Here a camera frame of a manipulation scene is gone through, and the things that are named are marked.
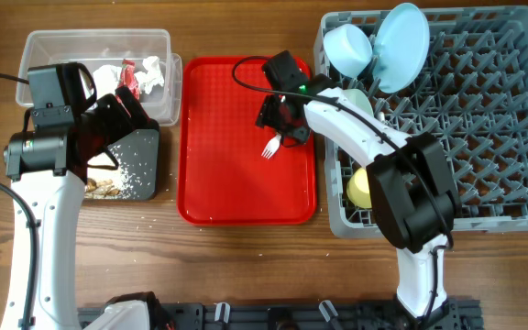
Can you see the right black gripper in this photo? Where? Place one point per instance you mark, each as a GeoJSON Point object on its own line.
{"type": "Point", "coordinates": [267, 116]}

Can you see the food scraps and rice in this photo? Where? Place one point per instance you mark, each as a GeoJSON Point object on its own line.
{"type": "Point", "coordinates": [133, 179]}

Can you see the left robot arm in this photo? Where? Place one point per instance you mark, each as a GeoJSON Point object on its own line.
{"type": "Point", "coordinates": [47, 163]}

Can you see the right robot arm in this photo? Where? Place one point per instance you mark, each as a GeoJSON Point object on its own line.
{"type": "Point", "coordinates": [412, 192]}

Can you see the black waste tray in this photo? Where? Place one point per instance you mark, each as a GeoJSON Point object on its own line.
{"type": "Point", "coordinates": [145, 141]}

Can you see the mint green bowl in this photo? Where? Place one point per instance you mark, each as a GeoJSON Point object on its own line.
{"type": "Point", "coordinates": [359, 99]}

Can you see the clear plastic waste bin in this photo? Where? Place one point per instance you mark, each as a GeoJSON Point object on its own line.
{"type": "Point", "coordinates": [95, 48]}

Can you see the light blue small bowl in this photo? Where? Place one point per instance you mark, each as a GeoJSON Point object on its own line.
{"type": "Point", "coordinates": [348, 49]}

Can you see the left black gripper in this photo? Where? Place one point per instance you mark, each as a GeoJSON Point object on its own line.
{"type": "Point", "coordinates": [110, 104]}

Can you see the red serving tray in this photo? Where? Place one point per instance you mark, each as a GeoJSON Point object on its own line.
{"type": "Point", "coordinates": [223, 179]}

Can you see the red snack wrapper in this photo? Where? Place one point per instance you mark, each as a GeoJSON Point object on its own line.
{"type": "Point", "coordinates": [128, 79]}

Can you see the light blue plate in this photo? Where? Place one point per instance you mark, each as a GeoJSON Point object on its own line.
{"type": "Point", "coordinates": [402, 44]}

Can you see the yellow plastic cup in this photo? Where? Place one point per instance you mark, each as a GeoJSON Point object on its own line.
{"type": "Point", "coordinates": [357, 189]}

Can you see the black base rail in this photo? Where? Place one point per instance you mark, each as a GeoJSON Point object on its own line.
{"type": "Point", "coordinates": [454, 315]}

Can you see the grey dishwasher rack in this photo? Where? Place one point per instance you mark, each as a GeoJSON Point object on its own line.
{"type": "Point", "coordinates": [472, 94]}

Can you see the white plastic fork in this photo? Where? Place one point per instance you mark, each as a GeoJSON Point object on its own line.
{"type": "Point", "coordinates": [272, 147]}

